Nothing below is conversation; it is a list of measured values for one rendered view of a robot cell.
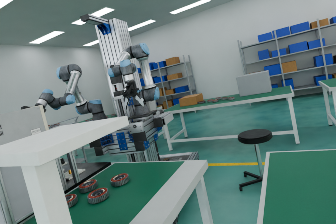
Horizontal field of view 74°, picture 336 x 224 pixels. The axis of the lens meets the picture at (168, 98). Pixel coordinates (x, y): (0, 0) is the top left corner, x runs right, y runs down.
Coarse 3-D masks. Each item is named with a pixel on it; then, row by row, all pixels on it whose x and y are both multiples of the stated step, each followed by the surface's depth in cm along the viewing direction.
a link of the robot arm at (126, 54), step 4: (128, 48) 202; (124, 52) 198; (128, 52) 199; (120, 56) 192; (124, 56) 192; (128, 56) 198; (120, 60) 184; (116, 64) 177; (112, 68) 172; (116, 68) 171; (108, 72) 172; (112, 72) 171; (116, 72) 171; (120, 72) 170; (112, 76) 173; (116, 76) 174
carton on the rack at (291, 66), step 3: (294, 60) 643; (282, 63) 629; (285, 63) 626; (288, 63) 622; (291, 63) 619; (294, 63) 616; (282, 66) 630; (285, 66) 627; (288, 66) 624; (291, 66) 620; (294, 66) 617; (285, 69) 628; (288, 69) 625; (291, 69) 622; (294, 69) 618; (285, 72) 629
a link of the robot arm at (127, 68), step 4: (124, 60) 158; (128, 60) 160; (120, 64) 160; (124, 64) 158; (128, 64) 159; (124, 68) 158; (128, 68) 159; (132, 68) 164; (124, 72) 159; (128, 72) 159; (132, 72) 162
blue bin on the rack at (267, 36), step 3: (267, 33) 631; (270, 33) 628; (258, 36) 642; (261, 36) 639; (264, 36) 636; (267, 36) 632; (270, 36) 629; (258, 39) 644; (261, 39) 640; (264, 39) 637; (267, 39) 634; (270, 39) 630
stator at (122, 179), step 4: (116, 176) 139; (120, 176) 140; (124, 176) 137; (128, 176) 137; (112, 180) 134; (116, 180) 133; (120, 180) 133; (124, 180) 133; (128, 180) 136; (112, 184) 133; (116, 184) 132; (120, 184) 132
